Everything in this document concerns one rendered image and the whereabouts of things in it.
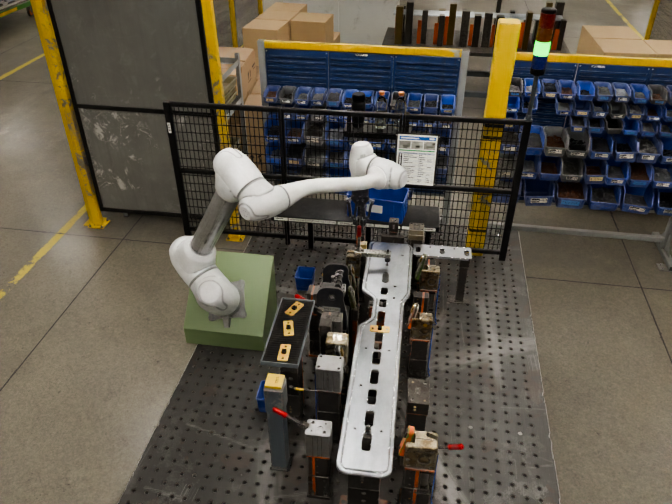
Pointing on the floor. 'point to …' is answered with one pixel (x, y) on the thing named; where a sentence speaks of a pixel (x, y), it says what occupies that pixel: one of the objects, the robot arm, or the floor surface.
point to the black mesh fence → (338, 161)
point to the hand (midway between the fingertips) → (359, 225)
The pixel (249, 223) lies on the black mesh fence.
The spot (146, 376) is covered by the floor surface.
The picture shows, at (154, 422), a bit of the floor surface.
